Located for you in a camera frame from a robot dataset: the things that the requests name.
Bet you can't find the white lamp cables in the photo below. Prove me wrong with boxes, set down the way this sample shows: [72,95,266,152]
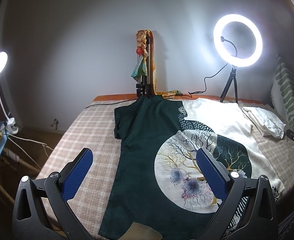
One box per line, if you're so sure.
[2,123,54,170]

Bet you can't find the folded cream cloth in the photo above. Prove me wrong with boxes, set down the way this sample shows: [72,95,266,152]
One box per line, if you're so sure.
[242,107,286,139]

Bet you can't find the small black tripod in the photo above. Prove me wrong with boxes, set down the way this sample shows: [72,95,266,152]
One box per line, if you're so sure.
[220,66,238,103]

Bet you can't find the white clip desk lamp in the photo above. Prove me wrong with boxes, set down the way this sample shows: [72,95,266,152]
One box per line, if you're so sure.
[0,51,19,135]

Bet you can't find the checkered beige bed blanket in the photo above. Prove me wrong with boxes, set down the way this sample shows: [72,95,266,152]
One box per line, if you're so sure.
[40,102,294,239]

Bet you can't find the black phone holder gooseneck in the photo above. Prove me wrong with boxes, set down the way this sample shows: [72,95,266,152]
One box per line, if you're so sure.
[220,36,239,57]

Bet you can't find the white ring light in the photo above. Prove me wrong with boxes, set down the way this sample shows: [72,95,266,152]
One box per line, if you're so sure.
[213,14,263,68]

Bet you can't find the black ring light cable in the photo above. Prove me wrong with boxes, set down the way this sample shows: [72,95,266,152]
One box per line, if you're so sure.
[188,63,230,96]

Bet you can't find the green and cream printed shirt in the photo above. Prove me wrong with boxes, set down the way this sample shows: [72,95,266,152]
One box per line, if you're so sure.
[98,96,285,239]

